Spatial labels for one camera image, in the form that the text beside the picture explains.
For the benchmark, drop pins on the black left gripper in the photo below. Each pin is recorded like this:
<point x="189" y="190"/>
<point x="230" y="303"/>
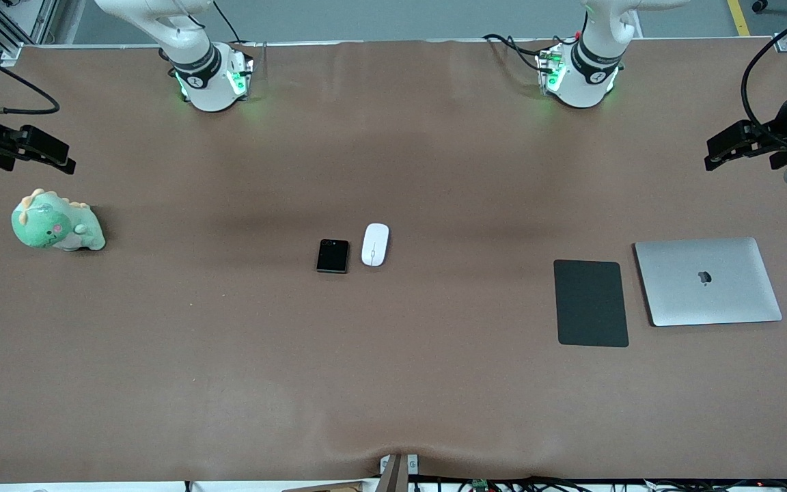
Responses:
<point x="779" y="134"/>

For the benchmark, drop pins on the black flip phone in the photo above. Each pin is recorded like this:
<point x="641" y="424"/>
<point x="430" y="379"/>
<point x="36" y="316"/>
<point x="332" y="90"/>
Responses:
<point x="333" y="257"/>

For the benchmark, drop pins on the white computer mouse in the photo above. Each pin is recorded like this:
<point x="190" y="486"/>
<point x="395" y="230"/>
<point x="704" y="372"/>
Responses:
<point x="374" y="244"/>

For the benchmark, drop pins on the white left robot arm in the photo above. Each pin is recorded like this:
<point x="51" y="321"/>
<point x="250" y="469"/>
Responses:
<point x="581" y="89"/>

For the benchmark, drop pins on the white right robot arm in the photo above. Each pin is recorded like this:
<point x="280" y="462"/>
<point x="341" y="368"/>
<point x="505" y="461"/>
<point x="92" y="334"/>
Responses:
<point x="205" y="92"/>

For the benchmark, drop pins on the black mouse pad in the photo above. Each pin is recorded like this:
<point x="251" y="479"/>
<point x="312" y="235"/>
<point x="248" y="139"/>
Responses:
<point x="591" y="304"/>

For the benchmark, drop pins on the green dinosaur plush toy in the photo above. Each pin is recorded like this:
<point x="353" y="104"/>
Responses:
<point x="52" y="222"/>

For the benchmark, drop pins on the silver closed laptop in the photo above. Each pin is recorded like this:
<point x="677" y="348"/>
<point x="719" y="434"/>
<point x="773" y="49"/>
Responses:
<point x="708" y="281"/>

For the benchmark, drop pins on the black caster wheel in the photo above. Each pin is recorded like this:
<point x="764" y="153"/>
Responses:
<point x="760" y="5"/>

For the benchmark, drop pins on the brown table cover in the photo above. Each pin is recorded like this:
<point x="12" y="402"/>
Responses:
<point x="393" y="383"/>

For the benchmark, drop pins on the small green circuit board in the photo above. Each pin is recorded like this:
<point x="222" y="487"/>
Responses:
<point x="480" y="485"/>

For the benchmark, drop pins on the grey bracket with brown post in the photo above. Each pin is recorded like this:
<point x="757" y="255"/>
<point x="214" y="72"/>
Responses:
<point x="397" y="471"/>

